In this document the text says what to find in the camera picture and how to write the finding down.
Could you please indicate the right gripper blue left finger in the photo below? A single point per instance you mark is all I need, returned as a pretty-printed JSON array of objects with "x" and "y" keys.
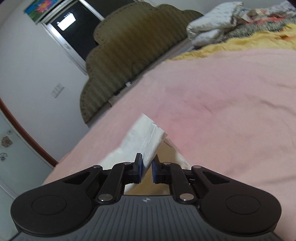
[{"x": 115, "y": 180}]

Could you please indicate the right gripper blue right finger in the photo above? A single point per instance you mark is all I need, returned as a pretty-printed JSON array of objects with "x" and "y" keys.
[{"x": 176, "y": 178}]

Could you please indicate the white textured pants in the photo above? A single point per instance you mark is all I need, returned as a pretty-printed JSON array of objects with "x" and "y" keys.
[{"x": 150, "y": 140}]

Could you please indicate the glass wardrobe door with flowers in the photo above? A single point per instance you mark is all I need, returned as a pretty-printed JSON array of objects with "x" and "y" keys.
[{"x": 22, "y": 169}]

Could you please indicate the pink bed sheet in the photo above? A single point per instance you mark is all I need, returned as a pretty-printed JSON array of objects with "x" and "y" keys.
[{"x": 231, "y": 112}]

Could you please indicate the olive green tufted headboard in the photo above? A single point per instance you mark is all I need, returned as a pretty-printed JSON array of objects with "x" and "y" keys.
[{"x": 128, "y": 41}]

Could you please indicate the yellow patterned blanket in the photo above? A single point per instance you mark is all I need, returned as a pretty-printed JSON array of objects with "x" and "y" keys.
[{"x": 270, "y": 28}]

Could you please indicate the colourful flower picture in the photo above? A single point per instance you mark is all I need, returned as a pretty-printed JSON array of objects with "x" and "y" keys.
[{"x": 39, "y": 7}]

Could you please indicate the white wall socket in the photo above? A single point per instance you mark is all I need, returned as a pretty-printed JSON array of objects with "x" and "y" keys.
[{"x": 57, "y": 90}]

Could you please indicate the brown wooden door frame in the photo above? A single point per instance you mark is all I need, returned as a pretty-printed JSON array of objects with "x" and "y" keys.
[{"x": 47, "y": 157}]

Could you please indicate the dark window with white frame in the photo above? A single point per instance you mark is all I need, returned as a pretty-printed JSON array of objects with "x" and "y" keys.
[{"x": 72, "y": 24}]

